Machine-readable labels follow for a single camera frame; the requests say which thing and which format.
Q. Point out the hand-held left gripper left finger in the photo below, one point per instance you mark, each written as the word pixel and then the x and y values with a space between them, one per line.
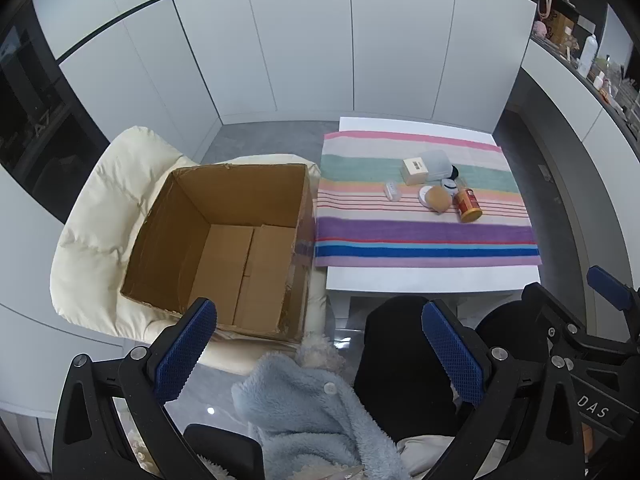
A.
pixel 185 355

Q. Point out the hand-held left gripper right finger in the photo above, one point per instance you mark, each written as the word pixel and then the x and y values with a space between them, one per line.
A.
pixel 452 355

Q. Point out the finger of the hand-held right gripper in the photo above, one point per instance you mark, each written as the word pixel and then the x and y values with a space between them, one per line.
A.
pixel 545 307
pixel 607 280

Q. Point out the red jar gold lid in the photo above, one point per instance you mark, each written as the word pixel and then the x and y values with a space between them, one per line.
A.
pixel 466 202

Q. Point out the tan makeup sponge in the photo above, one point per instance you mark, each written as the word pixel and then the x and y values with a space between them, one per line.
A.
pixel 440 201

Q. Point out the small clear jar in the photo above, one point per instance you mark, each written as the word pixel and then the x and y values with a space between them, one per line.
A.
pixel 448 186

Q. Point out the black round lid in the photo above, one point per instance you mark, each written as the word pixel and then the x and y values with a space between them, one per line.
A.
pixel 454 172

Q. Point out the white round jar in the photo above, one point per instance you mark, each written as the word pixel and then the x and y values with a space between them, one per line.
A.
pixel 425 194

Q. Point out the brown cardboard box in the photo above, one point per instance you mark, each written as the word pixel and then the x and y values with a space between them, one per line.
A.
pixel 225 195

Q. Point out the small clear case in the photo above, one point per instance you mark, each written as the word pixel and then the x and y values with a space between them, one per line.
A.
pixel 393 191

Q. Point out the translucent plastic box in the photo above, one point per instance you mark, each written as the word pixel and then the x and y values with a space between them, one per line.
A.
pixel 440 160

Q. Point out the small beige box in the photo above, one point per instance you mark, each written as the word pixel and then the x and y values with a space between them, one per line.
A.
pixel 414 172

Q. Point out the white table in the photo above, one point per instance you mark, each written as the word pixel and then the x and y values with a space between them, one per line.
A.
pixel 430 280

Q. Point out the cream garment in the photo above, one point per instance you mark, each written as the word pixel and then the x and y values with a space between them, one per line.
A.
pixel 430 452

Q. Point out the striped colourful cloth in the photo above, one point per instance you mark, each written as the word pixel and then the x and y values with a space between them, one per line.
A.
pixel 425 232

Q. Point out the light blue fleece jacket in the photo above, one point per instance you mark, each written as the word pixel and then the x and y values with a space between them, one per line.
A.
pixel 300 420

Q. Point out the cream fluffy fur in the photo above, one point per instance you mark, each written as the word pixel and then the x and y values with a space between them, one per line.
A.
pixel 320 352

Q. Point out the cream padded chair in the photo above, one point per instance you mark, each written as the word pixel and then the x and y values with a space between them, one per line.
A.
pixel 100 220

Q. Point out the white plastic bottle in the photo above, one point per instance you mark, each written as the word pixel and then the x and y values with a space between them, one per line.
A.
pixel 587 55

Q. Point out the brown paper bag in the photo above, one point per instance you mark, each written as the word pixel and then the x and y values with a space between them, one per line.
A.
pixel 560 25

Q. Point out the dark glass panel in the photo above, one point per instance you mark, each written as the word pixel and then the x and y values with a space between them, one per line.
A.
pixel 40 125

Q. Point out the wall socket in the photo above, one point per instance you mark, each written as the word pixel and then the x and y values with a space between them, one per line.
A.
pixel 546 173

